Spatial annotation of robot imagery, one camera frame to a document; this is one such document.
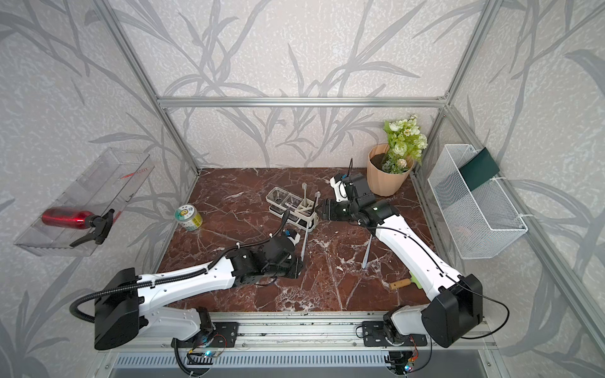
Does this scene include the blue grey toothbrush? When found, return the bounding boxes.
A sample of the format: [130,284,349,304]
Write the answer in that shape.
[362,235,373,269]

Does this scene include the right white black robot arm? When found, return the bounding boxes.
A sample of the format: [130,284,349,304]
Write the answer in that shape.
[316,173,488,348]

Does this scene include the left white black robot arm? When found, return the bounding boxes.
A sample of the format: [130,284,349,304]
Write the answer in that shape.
[69,230,303,351]

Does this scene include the beige ribbed flower pot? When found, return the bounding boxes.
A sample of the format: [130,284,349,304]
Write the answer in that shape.
[366,143,414,197]

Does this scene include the green white artificial flowers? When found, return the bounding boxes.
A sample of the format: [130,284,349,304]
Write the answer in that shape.
[380,114,428,174]

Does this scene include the green toy garden fork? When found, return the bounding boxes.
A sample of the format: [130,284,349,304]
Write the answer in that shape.
[389,275,422,291]

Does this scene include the small green tin can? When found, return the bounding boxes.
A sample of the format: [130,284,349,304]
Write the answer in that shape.
[174,204,203,232]

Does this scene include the red spray bottle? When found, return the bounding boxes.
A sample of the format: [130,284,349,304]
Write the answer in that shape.
[41,207,115,248]

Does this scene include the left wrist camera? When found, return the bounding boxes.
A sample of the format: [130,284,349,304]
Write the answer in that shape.
[283,228,301,246]

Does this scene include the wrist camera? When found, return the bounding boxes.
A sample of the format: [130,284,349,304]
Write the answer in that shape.
[283,228,301,246]
[329,174,348,203]

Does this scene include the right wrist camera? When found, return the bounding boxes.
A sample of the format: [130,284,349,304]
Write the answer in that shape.
[329,174,348,203]

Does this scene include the aluminium mounting rail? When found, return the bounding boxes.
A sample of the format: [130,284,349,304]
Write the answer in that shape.
[98,310,495,354]

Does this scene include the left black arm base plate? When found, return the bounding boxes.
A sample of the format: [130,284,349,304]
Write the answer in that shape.
[171,322,239,349]

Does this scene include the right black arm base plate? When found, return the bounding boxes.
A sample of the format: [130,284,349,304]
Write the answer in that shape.
[362,321,428,347]

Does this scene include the white wire mesh basket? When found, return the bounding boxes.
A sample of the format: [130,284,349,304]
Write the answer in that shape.
[428,144,528,260]

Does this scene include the clear plastic wall shelf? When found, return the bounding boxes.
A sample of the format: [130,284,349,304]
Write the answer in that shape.
[15,148,154,257]

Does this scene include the aluminium frame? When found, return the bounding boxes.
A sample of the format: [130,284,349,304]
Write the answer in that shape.
[93,1,604,353]

